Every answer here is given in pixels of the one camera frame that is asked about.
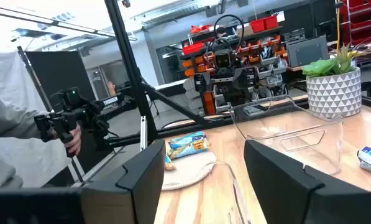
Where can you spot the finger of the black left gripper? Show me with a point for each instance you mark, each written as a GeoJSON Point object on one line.
{"type": "Point", "coordinates": [247, 77]}
{"type": "Point", "coordinates": [203, 82]}

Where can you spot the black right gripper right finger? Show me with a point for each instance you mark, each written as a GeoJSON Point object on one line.
{"type": "Point", "coordinates": [291, 193]}

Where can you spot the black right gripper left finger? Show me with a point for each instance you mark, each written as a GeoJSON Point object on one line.
{"type": "Point", "coordinates": [135, 186]}

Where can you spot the brown and blue granola bar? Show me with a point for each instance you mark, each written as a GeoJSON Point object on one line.
{"type": "Point", "coordinates": [169, 163]}

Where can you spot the parts shelf with orange bins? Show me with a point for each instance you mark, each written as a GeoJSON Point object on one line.
{"type": "Point", "coordinates": [266, 53]}

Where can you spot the clear plastic bin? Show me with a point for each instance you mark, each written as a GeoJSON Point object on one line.
{"type": "Point", "coordinates": [238, 199]}
{"type": "Point", "coordinates": [297, 149]}

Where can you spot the red storage bin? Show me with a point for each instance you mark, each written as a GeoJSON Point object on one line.
{"type": "Point", "coordinates": [257, 26]}
{"type": "Point", "coordinates": [271, 22]}

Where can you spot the round woven cream mat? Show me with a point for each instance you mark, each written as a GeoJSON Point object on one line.
{"type": "Point", "coordinates": [191, 171]}

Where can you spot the grey metal box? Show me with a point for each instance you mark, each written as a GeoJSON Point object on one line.
{"type": "Point", "coordinates": [308, 51]}

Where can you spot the green succulent plant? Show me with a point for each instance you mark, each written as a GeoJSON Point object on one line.
{"type": "Point", "coordinates": [320, 67]}

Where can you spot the person's hand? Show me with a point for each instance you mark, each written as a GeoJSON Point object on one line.
{"type": "Point", "coordinates": [75, 140]}

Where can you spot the white triangle-patterned plant pot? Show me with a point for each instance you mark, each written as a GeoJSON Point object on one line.
{"type": "Point", "coordinates": [334, 93]}

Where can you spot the red bin rack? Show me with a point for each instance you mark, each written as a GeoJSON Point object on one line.
{"type": "Point", "coordinates": [363, 18]}

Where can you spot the black backdrop panel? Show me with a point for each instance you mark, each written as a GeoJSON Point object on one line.
{"type": "Point", "coordinates": [57, 71]}

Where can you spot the person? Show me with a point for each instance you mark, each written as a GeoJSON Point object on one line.
{"type": "Point", "coordinates": [5, 118]}

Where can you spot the white cloth backdrop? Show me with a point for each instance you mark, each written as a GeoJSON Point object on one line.
{"type": "Point", "coordinates": [11, 71]}

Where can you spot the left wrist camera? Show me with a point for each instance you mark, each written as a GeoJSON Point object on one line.
{"type": "Point", "coordinates": [223, 59]}

